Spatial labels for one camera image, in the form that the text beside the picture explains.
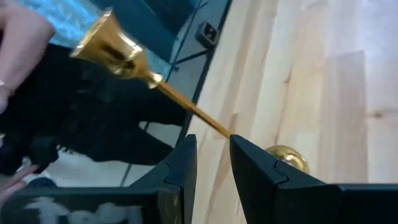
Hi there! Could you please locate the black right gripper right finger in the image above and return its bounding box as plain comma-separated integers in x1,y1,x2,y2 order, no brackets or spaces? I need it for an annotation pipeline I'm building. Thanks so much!
229,134,398,224

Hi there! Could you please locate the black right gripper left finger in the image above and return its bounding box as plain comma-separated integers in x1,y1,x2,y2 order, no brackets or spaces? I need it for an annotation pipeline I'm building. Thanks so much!
0,133,198,224

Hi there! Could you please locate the tall brass candlestick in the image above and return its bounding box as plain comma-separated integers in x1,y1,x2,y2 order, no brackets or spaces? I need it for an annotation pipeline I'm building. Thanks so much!
70,7,310,175

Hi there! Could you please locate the grey power socket box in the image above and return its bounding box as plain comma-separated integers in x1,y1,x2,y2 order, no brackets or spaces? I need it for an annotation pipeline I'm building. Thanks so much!
195,20,220,49

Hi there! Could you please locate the person's hand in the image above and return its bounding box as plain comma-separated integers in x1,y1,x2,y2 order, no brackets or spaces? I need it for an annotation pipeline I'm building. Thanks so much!
0,164,40,206
0,0,55,114

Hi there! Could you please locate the black metal table frame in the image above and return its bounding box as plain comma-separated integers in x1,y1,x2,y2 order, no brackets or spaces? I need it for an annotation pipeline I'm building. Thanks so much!
119,0,234,187

